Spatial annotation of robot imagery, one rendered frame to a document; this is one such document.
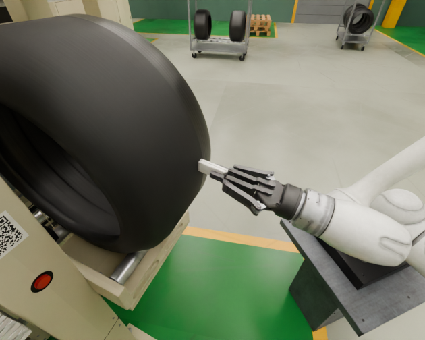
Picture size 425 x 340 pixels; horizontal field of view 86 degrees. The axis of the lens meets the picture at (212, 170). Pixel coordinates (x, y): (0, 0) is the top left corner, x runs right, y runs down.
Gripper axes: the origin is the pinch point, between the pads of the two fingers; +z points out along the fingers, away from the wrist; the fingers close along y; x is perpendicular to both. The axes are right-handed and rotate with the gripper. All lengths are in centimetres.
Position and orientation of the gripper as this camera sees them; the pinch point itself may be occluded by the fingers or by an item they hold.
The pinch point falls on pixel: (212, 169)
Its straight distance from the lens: 53.4
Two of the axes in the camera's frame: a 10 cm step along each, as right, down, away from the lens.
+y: -4.1, 6.0, -6.9
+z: -9.0, -3.8, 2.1
